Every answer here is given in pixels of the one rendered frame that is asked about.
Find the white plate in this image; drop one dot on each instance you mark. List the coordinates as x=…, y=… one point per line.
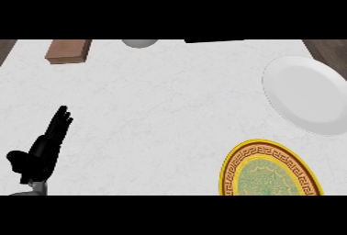
x=310, y=95

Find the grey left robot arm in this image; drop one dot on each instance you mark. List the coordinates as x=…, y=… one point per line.
x=38, y=189

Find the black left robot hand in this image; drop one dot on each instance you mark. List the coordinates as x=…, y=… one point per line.
x=44, y=150

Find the brown wooden block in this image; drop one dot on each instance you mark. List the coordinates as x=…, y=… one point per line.
x=69, y=50

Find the gold rimmed green plate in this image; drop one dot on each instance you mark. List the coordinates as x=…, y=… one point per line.
x=270, y=174

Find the black flat object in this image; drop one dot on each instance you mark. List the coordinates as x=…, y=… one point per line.
x=214, y=40

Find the grey round object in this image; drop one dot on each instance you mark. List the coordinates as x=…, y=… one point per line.
x=141, y=42

